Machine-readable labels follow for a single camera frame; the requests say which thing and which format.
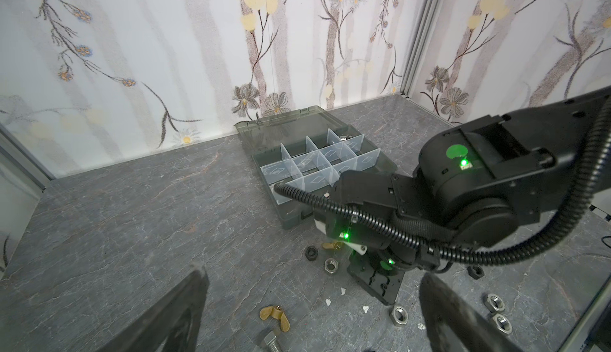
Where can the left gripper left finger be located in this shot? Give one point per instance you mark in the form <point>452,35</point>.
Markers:
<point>172,324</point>

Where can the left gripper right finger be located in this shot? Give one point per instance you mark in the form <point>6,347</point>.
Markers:
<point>451,323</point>

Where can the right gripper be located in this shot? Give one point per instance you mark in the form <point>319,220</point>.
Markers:
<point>378,278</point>

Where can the green compartment organizer box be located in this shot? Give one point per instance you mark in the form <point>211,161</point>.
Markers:
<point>308,149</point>

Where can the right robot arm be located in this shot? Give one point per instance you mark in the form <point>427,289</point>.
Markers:
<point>491,192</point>

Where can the silver nut pair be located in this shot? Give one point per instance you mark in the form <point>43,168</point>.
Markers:
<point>496,307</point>

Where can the brass wing nut top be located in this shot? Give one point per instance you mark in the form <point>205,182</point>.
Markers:
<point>336,245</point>

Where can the brass wing nut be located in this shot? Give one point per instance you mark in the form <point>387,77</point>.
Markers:
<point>276,312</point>
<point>336,245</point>

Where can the brass wing nut left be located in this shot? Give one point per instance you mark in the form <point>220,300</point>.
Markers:
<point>276,312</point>

